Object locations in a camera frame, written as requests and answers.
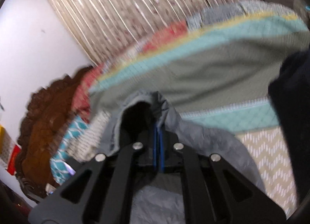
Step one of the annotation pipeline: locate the grey puffer jacket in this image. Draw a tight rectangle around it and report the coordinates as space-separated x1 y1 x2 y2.
91 90 265 223

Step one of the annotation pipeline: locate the multicolour patterned bed quilt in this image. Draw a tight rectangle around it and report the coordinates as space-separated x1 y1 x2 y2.
65 0 310 217

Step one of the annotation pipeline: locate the red floral pillow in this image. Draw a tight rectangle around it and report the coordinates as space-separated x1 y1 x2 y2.
71 63 104 122

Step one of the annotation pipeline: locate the carved brown wooden headboard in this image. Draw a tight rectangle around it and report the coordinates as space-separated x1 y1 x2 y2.
15 66 91 202

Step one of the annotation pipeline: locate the teal white patterned pillow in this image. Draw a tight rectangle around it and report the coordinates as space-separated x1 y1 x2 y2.
49 115 88 185

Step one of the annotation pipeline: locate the floral beige curtain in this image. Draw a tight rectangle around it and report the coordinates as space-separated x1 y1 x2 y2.
39 0 265 66

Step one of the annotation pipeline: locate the dark navy garment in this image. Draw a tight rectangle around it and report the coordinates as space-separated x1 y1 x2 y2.
268 50 309 203

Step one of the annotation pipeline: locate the wall calendar with red edge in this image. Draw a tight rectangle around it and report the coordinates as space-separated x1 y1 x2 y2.
0 125 21 176

